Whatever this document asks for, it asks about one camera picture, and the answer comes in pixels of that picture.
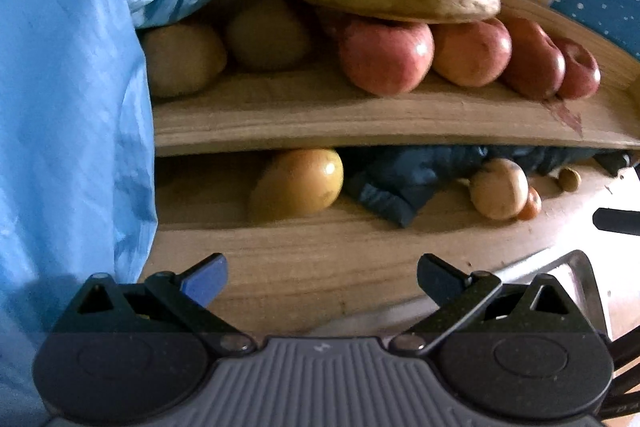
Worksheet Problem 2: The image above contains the small brown kiwi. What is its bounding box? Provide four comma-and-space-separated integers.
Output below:
556, 167, 582, 193

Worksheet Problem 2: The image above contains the small orange tangerine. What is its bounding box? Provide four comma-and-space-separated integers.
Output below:
516, 186, 541, 221

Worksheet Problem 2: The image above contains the pale round pear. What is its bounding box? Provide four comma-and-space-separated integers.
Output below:
469, 158, 529, 221

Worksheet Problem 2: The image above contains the large yellow pear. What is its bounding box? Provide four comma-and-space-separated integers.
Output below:
247, 148, 344, 222

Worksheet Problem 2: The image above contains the stainless steel tray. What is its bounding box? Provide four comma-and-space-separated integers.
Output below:
309, 248, 612, 338

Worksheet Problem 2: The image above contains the dark blue cloth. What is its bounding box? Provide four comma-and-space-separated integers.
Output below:
337, 145, 632, 228

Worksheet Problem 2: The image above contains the light blue plastic bag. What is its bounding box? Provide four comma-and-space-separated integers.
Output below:
1, 0, 210, 426

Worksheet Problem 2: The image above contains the rightmost red apple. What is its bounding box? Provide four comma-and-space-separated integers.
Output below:
553, 37, 601, 100

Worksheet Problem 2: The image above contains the red apple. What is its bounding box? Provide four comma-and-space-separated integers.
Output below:
336, 20, 435, 96
553, 37, 601, 100
432, 17, 512, 88
499, 17, 566, 101

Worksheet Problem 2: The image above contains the curved wooden shelf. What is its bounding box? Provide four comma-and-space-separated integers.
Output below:
152, 0, 640, 158

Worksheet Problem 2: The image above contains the brown kiwi on shelf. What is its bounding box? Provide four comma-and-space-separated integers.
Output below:
227, 0, 311, 70
141, 24, 227, 98

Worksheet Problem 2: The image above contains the leftmost red apple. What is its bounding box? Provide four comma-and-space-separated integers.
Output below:
336, 20, 435, 96

